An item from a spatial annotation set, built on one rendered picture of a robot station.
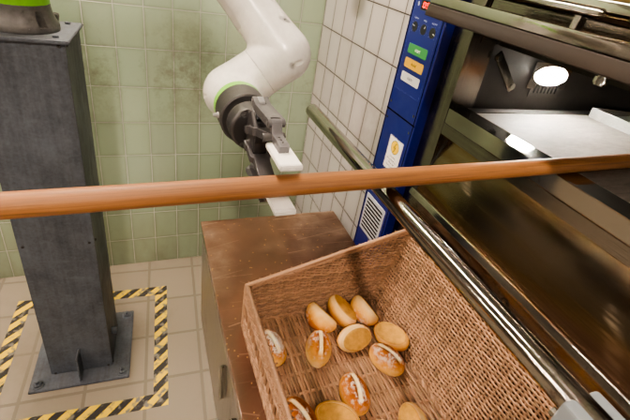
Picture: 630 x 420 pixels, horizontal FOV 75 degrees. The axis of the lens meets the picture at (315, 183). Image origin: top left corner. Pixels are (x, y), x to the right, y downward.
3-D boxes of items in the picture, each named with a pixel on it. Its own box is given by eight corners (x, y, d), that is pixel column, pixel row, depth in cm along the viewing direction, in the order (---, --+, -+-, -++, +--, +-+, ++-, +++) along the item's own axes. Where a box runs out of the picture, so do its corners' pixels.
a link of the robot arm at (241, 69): (220, 118, 90) (187, 79, 83) (266, 84, 90) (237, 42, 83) (233, 146, 79) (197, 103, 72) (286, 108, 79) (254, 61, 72)
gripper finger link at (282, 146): (277, 137, 58) (280, 117, 56) (289, 153, 54) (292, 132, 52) (267, 137, 57) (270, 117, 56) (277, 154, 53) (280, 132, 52)
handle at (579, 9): (446, 7, 86) (452, 10, 87) (579, 48, 60) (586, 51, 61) (457, -22, 83) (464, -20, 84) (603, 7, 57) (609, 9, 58)
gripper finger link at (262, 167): (244, 137, 65) (243, 143, 66) (258, 191, 59) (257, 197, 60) (267, 137, 67) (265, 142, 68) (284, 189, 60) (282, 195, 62)
